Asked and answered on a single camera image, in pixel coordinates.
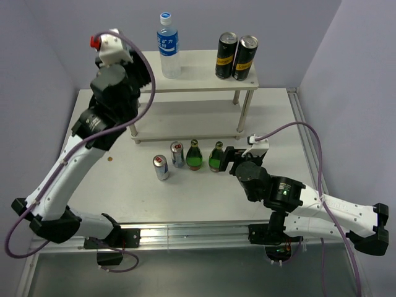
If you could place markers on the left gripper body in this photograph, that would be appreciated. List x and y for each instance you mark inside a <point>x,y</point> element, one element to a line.
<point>134,99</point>

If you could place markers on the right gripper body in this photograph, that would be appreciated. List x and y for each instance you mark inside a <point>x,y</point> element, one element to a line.
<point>257,159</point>

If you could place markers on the blue-label water bottle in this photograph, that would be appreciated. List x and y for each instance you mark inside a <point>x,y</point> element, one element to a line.
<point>168,46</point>

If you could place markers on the silver energy can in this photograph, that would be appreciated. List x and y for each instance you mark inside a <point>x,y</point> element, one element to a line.
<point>177,154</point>
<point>161,167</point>

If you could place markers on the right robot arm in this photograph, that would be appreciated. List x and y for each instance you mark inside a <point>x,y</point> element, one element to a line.
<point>298,211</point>

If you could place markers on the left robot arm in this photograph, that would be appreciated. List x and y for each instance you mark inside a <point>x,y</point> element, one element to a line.
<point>47,208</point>

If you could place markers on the white two-tier shelf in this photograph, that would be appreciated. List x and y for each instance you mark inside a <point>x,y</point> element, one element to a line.
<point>197,104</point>

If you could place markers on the right green glass bottle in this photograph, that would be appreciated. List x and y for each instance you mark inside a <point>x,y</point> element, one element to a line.
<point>216,157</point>

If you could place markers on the green glass bottle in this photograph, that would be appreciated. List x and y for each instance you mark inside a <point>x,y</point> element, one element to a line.
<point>194,156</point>
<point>216,157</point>

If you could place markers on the left green glass bottle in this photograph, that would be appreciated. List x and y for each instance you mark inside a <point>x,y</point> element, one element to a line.
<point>194,156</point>

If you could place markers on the left black tall can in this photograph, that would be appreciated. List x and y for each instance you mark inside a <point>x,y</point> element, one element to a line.
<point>227,46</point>

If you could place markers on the black tall can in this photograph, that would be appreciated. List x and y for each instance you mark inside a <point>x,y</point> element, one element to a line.
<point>227,46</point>
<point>245,53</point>

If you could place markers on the right black tall can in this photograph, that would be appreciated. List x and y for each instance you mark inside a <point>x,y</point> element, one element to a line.
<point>245,53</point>

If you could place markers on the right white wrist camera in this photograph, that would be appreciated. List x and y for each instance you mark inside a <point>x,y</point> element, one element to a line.
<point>257,148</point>

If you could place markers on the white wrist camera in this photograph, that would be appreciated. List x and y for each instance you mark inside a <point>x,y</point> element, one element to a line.
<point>110,50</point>
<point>257,148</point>

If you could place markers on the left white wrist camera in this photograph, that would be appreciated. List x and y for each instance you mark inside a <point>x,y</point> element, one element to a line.
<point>110,50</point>

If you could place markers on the aluminium front rail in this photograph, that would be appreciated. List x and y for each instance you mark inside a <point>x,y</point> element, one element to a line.
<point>184,235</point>

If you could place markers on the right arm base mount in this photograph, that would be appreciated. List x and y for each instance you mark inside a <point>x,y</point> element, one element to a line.
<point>279,247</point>

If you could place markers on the aluminium side rail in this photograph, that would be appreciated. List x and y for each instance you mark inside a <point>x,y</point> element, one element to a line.
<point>308,139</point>

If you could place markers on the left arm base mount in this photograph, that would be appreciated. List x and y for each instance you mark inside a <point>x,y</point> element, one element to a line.
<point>112,250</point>

